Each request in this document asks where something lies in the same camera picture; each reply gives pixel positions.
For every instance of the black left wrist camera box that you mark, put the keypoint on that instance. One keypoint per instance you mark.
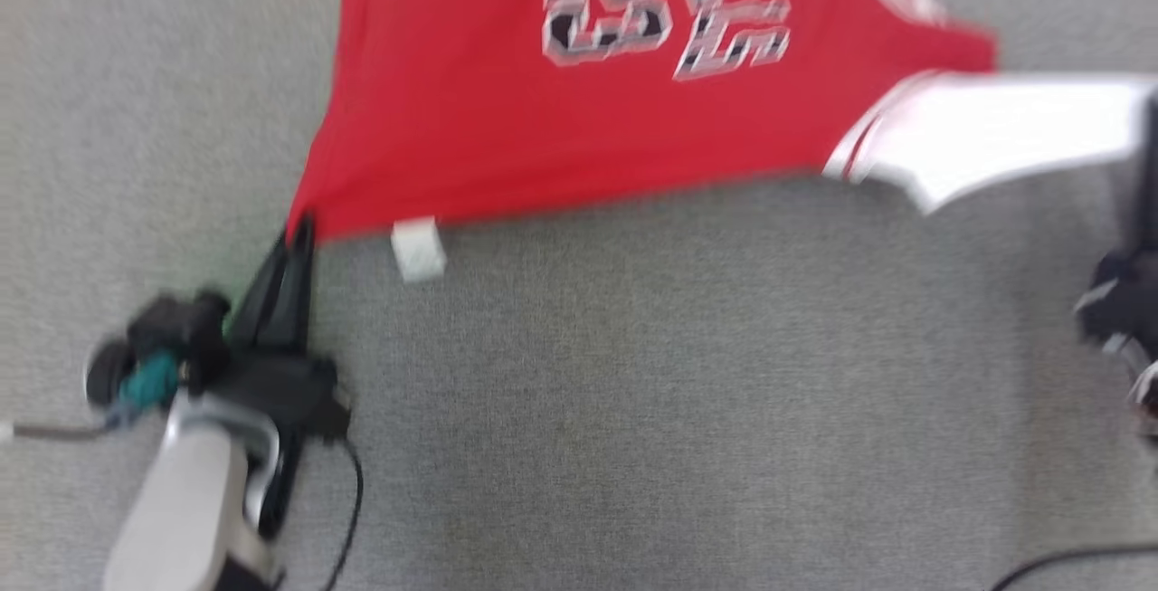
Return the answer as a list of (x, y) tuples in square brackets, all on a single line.
[(176, 328)]

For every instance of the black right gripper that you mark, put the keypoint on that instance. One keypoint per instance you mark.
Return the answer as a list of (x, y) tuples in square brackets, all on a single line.
[(1126, 297)]

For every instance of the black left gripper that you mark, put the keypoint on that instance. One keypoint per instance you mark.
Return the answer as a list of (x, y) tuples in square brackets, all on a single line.
[(280, 387)]

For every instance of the red jersey with white sleeves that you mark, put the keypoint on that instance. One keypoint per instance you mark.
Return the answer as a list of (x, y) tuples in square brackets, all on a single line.
[(507, 120)]

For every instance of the grey fabric sofa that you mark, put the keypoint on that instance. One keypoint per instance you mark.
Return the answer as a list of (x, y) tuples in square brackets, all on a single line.
[(678, 392)]

